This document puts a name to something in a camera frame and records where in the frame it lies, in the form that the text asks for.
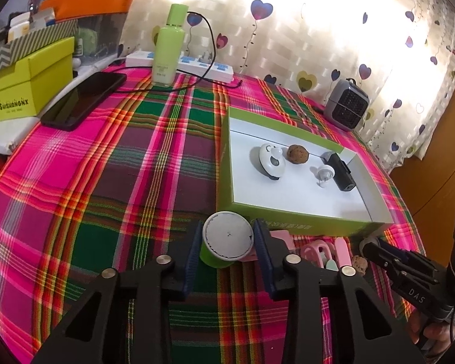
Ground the heart patterned curtain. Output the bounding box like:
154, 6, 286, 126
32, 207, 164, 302
121, 0, 455, 171

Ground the white blue power strip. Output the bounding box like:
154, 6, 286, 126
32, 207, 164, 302
125, 50, 234, 84

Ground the orange storage bin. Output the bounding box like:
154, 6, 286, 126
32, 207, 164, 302
39, 0, 133, 21

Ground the black charging cable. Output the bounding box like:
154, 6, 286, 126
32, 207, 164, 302
113, 11, 244, 92

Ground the grey white panda toy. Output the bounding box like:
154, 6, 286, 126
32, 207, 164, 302
259, 143, 286, 180

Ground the right hand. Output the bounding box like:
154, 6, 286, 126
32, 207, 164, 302
406, 310, 455, 356

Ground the mint green oval piece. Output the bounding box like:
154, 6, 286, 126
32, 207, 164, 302
325, 259, 339, 272

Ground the black smartphone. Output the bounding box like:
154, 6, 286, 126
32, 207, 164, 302
41, 72, 127, 132

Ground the green white cardboard box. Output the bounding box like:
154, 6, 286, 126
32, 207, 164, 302
217, 107, 395, 237

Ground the white round cap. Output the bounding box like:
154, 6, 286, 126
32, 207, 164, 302
359, 237, 380, 257

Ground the white green round spool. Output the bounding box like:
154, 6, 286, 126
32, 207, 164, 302
200, 211, 254, 269

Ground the black rectangular device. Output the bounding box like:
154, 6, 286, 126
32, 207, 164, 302
320, 152, 356, 192

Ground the pink clip case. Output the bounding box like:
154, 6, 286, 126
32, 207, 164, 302
300, 238, 352, 270

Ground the green lotion bottle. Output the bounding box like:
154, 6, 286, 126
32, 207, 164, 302
153, 3, 188, 86

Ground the wooden wardrobe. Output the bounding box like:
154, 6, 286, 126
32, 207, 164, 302
390, 91, 455, 265

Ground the grey portable heater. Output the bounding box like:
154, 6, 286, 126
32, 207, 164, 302
323, 78, 370, 132

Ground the brown walnut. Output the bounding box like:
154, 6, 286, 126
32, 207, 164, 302
287, 145, 310, 164
352, 255, 368, 276

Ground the pink stapler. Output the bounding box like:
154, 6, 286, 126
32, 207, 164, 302
250, 228, 298, 262

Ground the chevron patterned box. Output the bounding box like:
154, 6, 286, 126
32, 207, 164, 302
0, 19, 78, 70

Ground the lime green shoebox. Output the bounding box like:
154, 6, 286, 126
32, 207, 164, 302
0, 37, 75, 122

